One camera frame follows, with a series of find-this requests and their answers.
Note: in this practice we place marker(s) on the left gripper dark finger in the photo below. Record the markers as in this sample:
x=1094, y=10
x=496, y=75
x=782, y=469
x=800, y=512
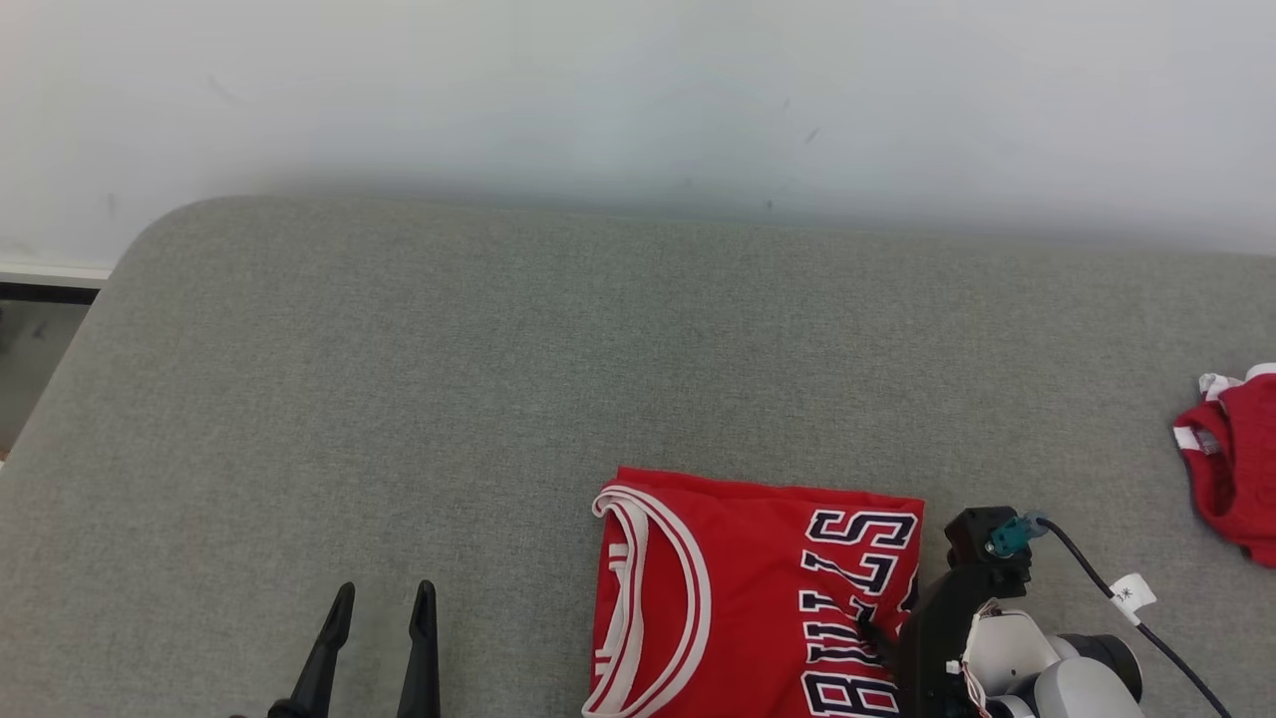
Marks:
x=324, y=658
x=423, y=658

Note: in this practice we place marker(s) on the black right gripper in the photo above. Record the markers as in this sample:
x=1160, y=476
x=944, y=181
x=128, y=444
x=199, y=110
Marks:
x=932, y=648

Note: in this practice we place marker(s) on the red and white basketball jersey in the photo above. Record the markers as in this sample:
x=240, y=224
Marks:
x=758, y=578

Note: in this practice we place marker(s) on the red shorts with white stripe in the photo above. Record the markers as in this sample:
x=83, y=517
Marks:
x=1241, y=469

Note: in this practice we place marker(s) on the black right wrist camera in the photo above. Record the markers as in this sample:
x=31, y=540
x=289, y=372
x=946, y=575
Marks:
x=972, y=538

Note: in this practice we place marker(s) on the white wall baseboard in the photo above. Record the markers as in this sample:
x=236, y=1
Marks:
x=50, y=272

